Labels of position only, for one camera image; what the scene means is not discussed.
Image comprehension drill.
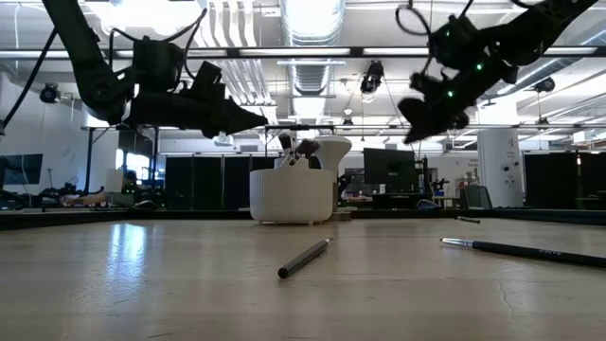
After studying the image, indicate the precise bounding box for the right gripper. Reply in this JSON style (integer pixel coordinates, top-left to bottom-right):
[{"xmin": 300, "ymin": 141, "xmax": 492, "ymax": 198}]
[{"xmin": 398, "ymin": 65, "xmax": 493, "ymax": 145}]

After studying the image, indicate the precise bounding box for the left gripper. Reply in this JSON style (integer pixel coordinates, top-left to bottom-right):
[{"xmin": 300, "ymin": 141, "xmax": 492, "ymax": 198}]
[{"xmin": 125, "ymin": 60, "xmax": 270, "ymax": 140}]

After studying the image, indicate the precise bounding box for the fluffy dark-headed powder brush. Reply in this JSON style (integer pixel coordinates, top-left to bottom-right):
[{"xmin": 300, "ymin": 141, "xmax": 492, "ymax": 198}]
[{"xmin": 291, "ymin": 138, "xmax": 322, "ymax": 167}]

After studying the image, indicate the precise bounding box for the makeup brush with printed handle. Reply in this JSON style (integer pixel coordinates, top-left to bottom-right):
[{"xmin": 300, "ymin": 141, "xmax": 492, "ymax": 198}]
[{"xmin": 439, "ymin": 237, "xmax": 606, "ymax": 270}]

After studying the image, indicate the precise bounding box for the black partition panel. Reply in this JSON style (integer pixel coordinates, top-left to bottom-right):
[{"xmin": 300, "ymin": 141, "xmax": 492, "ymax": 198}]
[
  {"xmin": 223, "ymin": 155, "xmax": 252, "ymax": 210},
  {"xmin": 524, "ymin": 152, "xmax": 578, "ymax": 209},
  {"xmin": 165, "ymin": 155, "xmax": 193, "ymax": 210},
  {"xmin": 192, "ymin": 155, "xmax": 223, "ymax": 210},
  {"xmin": 579, "ymin": 152, "xmax": 606, "ymax": 209}
]

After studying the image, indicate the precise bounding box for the black computer monitor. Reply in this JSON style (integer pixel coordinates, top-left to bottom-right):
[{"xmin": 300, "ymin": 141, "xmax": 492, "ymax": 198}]
[{"xmin": 363, "ymin": 147, "xmax": 418, "ymax": 194}]

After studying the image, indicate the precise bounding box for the white round pillar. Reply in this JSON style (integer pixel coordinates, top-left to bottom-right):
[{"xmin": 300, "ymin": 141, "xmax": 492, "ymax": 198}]
[{"xmin": 475, "ymin": 101, "xmax": 526, "ymax": 209}]

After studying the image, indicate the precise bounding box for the long linear ceiling light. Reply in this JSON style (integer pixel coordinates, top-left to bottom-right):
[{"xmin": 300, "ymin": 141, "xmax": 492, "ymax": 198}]
[{"xmin": 0, "ymin": 45, "xmax": 606, "ymax": 60}]

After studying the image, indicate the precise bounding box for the round cream divided organizer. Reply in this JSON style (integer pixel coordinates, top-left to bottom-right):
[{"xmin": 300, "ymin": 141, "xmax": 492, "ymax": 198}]
[{"xmin": 248, "ymin": 156, "xmax": 334, "ymax": 226}]

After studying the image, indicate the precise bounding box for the grey office chair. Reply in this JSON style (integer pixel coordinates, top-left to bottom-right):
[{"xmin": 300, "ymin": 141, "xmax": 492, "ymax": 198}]
[{"xmin": 457, "ymin": 184, "xmax": 494, "ymax": 210}]

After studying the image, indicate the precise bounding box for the distant cluttered workbench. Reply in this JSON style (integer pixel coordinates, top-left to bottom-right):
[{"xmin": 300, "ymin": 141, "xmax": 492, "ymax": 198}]
[{"xmin": 0, "ymin": 179, "xmax": 162, "ymax": 213}]

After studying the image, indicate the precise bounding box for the distant black metal frame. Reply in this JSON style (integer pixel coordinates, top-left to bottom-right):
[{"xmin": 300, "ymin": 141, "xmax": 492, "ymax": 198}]
[{"xmin": 80, "ymin": 123, "xmax": 606, "ymax": 193}]

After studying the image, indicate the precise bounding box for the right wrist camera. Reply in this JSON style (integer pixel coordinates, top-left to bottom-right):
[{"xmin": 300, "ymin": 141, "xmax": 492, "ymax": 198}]
[{"xmin": 429, "ymin": 14, "xmax": 480, "ymax": 71}]

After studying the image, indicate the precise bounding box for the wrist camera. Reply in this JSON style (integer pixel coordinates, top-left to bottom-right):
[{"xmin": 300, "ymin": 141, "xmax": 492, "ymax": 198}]
[
  {"xmin": 132, "ymin": 38, "xmax": 186, "ymax": 94},
  {"xmin": 429, "ymin": 14, "xmax": 480, "ymax": 71}
]

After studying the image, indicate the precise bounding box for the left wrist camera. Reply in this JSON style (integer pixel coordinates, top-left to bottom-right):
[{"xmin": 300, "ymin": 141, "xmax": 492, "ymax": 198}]
[{"xmin": 132, "ymin": 38, "xmax": 186, "ymax": 94}]

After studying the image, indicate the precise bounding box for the black left wrist camera cable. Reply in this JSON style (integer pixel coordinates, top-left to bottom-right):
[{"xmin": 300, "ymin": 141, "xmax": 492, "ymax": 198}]
[{"xmin": 108, "ymin": 7, "xmax": 209, "ymax": 80}]

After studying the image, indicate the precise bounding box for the silver ceiling air duct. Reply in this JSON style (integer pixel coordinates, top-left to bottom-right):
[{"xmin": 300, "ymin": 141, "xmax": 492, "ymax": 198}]
[{"xmin": 278, "ymin": 0, "xmax": 347, "ymax": 119}]

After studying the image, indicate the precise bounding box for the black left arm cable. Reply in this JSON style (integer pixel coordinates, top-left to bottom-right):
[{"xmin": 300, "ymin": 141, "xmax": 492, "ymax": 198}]
[{"xmin": 0, "ymin": 27, "xmax": 59, "ymax": 138}]

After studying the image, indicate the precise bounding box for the dark wall screen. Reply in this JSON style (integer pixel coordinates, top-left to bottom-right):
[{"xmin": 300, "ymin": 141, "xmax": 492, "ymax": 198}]
[{"xmin": 0, "ymin": 153, "xmax": 45, "ymax": 187}]

